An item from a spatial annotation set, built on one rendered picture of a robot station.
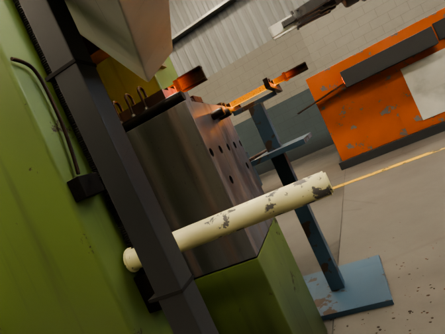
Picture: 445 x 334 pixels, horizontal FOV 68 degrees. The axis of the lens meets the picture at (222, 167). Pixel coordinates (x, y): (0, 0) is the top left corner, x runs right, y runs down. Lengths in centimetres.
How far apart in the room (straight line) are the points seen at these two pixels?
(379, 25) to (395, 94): 435
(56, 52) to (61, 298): 50
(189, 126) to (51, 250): 42
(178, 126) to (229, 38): 833
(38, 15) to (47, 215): 39
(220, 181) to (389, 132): 374
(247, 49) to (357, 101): 501
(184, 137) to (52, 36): 47
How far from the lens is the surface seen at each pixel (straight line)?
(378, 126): 445
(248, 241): 87
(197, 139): 85
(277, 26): 98
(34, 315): 87
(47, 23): 51
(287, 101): 861
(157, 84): 133
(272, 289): 92
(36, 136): 73
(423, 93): 449
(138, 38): 48
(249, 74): 887
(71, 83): 47
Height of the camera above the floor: 73
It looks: 1 degrees down
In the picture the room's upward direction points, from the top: 25 degrees counter-clockwise
